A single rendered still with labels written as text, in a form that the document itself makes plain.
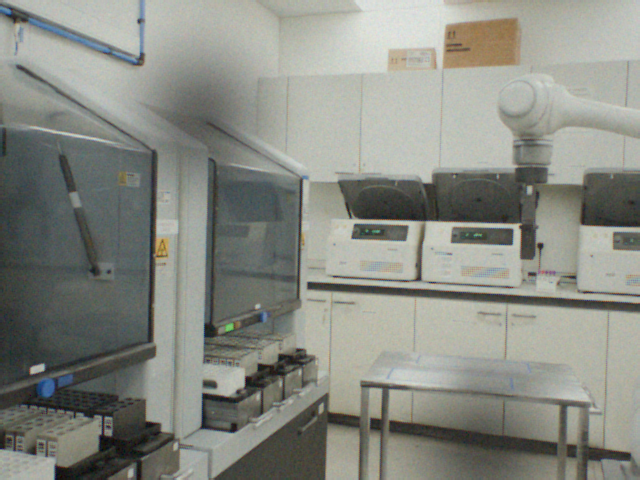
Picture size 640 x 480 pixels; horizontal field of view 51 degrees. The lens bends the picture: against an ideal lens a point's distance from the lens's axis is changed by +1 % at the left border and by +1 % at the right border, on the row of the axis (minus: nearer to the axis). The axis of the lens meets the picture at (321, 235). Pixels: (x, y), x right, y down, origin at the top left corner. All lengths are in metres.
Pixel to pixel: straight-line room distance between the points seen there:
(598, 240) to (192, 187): 2.70
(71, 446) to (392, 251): 2.88
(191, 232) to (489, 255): 2.51
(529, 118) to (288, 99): 3.21
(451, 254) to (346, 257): 0.63
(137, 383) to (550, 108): 1.03
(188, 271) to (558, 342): 2.65
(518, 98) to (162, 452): 1.00
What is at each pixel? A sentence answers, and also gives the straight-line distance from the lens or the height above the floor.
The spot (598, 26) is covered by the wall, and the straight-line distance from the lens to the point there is 4.63.
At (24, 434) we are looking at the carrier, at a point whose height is 0.88.
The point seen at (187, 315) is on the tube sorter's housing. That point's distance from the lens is 1.61.
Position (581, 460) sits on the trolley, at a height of 0.66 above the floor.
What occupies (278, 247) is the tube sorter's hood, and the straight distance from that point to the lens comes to 2.04.
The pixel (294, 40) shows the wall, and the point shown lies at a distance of 4.97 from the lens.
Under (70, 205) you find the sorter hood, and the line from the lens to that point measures 1.24.
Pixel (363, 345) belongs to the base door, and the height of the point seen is 0.51.
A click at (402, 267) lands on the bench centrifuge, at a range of 3.92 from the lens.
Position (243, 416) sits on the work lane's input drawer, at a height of 0.77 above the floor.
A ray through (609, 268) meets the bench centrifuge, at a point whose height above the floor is 1.04.
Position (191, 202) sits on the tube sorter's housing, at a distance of 1.60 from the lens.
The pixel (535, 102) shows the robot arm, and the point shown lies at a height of 1.51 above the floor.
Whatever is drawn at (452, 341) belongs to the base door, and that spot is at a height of 0.58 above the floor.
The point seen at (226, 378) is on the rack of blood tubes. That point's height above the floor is 0.86.
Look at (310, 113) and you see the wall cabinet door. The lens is 4.45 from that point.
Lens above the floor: 1.27
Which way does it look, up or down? 2 degrees down
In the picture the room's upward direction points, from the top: 2 degrees clockwise
